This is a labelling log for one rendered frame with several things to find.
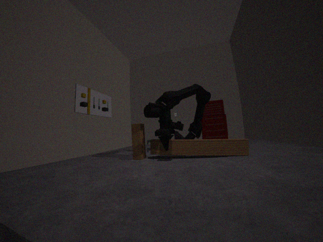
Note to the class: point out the long brown wooden board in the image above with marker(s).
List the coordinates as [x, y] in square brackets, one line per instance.
[201, 147]

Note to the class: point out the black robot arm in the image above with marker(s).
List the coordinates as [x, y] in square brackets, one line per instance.
[171, 99]

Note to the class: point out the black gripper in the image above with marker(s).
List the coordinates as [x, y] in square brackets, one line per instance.
[164, 132]

